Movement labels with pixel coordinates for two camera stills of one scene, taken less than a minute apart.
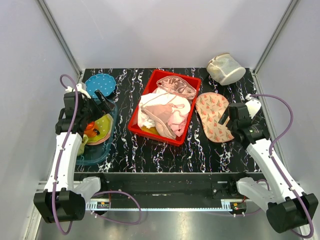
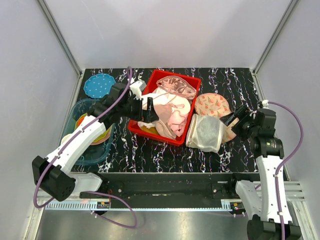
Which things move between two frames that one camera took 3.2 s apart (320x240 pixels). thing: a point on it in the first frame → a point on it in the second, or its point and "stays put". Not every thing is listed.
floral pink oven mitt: [210, 107] stays put
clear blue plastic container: [93, 154] stays put
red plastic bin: [134, 126] stays put
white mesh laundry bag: [225, 69] → [205, 133]
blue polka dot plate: [105, 83] stays put
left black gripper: [105, 105] → [149, 115]
